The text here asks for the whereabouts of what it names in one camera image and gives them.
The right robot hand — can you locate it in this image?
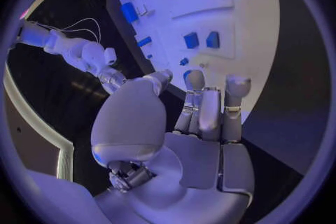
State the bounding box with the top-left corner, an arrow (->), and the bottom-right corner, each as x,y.
97,67 -> 130,95

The white cable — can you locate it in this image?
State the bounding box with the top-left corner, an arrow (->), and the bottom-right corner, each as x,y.
35,17 -> 103,44
60,26 -> 99,39

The large blue cylinder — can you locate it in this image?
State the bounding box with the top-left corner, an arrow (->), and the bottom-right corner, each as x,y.
120,2 -> 140,23

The white task board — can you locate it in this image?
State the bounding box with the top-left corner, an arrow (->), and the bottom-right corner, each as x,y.
116,0 -> 282,125

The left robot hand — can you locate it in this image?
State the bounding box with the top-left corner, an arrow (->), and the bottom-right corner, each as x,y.
90,69 -> 256,224

